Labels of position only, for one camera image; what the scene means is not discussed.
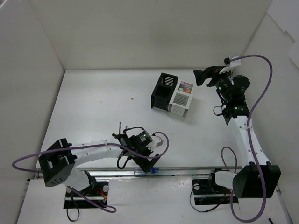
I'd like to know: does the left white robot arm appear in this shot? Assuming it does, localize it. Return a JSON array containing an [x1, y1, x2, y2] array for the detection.
[[38, 129, 164, 196]]

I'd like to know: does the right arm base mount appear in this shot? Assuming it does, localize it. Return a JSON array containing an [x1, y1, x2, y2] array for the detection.
[[189, 169, 238, 213]]

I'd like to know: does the aluminium rail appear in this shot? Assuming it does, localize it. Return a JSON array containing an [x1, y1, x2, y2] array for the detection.
[[69, 166, 241, 177], [221, 70, 285, 199]]

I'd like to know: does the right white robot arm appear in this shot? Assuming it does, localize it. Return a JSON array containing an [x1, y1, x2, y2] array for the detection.
[[193, 66, 281, 198]]

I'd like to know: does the white slotted container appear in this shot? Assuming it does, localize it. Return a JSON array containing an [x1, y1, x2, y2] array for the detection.
[[167, 79, 194, 119]]

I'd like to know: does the black slotted container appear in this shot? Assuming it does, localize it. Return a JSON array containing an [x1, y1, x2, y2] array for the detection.
[[151, 73, 178, 111]]

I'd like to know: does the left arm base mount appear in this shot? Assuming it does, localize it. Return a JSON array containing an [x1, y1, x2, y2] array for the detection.
[[63, 180, 109, 209]]

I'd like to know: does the aluminium front rail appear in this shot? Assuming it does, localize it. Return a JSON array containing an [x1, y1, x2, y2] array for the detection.
[[69, 166, 241, 177]]

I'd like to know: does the clear bottle blue cap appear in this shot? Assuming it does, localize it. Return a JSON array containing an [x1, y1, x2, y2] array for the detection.
[[134, 168, 159, 175]]

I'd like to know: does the aluminium right rail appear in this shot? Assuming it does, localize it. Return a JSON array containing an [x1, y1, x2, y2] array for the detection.
[[221, 70, 285, 199]]

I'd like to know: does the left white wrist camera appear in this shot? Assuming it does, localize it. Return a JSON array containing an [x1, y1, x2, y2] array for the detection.
[[148, 135, 164, 151]]

